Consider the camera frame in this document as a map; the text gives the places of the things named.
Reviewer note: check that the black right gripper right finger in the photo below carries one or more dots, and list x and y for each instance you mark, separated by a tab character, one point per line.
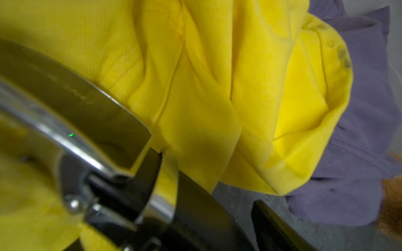
273	233

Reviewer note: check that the black leather belt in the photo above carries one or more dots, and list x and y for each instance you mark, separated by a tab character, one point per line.
98	152

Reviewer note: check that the yellow trousers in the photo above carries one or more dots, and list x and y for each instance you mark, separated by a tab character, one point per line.
246	93

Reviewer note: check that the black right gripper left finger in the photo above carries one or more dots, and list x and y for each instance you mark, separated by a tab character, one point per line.
201	224

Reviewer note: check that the purple garment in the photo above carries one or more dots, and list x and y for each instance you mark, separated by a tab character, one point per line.
346	186

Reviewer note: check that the brown teddy bear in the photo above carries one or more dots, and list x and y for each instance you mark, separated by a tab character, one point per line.
390	218

